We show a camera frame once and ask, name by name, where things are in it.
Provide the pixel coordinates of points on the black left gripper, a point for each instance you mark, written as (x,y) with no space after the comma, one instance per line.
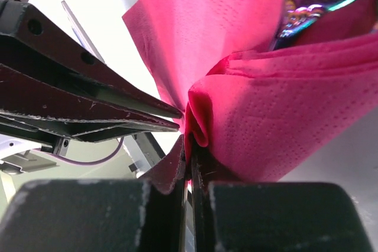
(43,113)

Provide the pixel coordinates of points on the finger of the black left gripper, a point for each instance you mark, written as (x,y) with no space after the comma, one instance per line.
(33,45)

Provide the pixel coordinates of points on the pink paper napkin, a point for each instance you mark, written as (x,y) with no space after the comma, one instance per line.
(259,112)

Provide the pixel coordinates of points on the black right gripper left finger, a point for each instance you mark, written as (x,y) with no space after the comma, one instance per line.
(144,214)

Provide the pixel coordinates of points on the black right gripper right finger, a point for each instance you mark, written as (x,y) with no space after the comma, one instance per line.
(326,204)

